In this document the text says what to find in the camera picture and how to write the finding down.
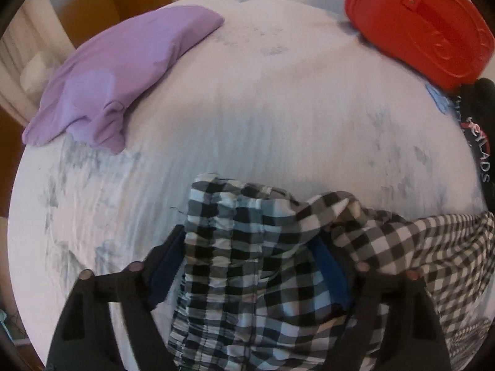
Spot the purple folded garment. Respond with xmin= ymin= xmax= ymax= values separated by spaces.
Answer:
xmin=22 ymin=5 xmax=226 ymax=156

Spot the red plastic case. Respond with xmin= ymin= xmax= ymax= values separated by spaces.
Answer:
xmin=344 ymin=0 xmax=495 ymax=92

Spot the black white checkered garment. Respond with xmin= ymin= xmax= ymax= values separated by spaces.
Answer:
xmin=167 ymin=174 xmax=495 ymax=371

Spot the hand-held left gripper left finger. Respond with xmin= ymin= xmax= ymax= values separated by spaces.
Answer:
xmin=45 ymin=224 xmax=186 ymax=371

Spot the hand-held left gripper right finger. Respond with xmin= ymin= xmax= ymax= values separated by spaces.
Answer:
xmin=309 ymin=236 xmax=453 ymax=371

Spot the white patterned bed sheet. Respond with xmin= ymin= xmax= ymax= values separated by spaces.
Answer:
xmin=7 ymin=0 xmax=489 ymax=371

